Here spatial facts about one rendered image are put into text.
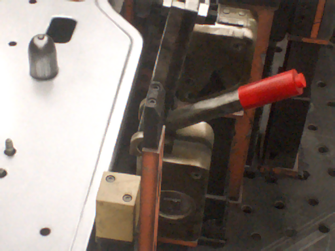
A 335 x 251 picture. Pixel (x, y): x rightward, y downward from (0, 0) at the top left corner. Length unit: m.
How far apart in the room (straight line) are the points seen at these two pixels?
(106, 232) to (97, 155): 0.11
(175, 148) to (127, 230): 0.09
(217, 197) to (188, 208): 0.26
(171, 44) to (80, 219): 0.19
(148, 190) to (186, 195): 0.14
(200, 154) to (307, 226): 0.44
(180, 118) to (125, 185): 0.08
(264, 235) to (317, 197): 0.11
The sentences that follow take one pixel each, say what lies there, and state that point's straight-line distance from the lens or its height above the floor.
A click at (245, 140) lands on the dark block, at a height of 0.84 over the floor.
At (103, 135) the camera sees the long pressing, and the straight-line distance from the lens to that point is 0.77.
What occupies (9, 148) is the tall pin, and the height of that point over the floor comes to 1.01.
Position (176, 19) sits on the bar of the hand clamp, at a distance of 0.58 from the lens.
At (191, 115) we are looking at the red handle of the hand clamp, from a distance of 0.66.
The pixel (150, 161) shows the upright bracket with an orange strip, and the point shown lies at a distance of 0.55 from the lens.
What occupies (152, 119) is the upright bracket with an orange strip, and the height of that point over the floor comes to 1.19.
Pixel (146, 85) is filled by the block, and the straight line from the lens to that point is 1.27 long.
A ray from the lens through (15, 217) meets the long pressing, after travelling 0.71.
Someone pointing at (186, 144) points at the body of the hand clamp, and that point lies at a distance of 0.69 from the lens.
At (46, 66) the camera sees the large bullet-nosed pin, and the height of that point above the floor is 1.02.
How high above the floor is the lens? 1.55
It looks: 44 degrees down
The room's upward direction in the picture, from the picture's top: 4 degrees clockwise
